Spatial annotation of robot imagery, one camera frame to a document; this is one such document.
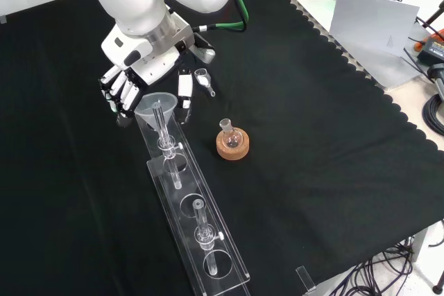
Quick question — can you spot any clear acrylic funnel stand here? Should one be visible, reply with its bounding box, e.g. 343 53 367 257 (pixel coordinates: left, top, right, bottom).
136 101 251 296

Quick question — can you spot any pale board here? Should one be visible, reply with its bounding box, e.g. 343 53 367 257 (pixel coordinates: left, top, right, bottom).
328 0 420 58

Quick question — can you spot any black tripod leg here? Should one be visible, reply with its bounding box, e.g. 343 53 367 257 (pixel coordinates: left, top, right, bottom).
418 0 444 31

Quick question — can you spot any black tripod foot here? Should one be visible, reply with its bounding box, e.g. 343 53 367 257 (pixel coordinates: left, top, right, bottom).
432 240 444 294

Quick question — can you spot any grey plug connector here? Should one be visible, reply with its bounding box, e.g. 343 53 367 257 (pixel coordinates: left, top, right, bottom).
427 63 444 103

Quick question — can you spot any silver camera bracket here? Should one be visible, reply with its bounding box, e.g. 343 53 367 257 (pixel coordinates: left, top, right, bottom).
169 11 194 48

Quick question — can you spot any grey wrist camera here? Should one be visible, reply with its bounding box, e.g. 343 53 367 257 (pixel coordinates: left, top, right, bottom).
189 32 216 65

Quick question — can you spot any clear plastic funnel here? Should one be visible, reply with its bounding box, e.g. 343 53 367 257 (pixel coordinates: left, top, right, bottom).
134 92 179 137

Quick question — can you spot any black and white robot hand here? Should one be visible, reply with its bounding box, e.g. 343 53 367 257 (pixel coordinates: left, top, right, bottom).
99 25 194 128

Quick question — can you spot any white table leg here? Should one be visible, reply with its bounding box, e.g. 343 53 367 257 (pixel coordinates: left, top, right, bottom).
411 228 428 271

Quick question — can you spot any black cable tangle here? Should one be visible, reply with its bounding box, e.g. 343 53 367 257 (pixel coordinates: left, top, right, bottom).
325 236 417 296

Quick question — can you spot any black bench cloth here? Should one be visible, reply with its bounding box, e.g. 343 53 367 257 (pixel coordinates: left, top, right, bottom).
0 0 444 296

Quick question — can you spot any cork ring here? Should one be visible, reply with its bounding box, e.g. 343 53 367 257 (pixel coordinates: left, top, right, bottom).
216 129 251 161

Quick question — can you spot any black cable coil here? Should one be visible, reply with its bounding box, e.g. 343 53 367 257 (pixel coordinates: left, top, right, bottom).
422 94 444 137

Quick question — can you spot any orange and black device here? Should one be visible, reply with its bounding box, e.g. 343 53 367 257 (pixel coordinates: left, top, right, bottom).
414 27 444 64

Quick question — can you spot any small glass weighing funnel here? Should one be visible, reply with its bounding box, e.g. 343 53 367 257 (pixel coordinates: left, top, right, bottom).
194 69 216 98

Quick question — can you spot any small glass round-bottom flask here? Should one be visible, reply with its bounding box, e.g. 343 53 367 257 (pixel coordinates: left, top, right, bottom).
219 118 244 150

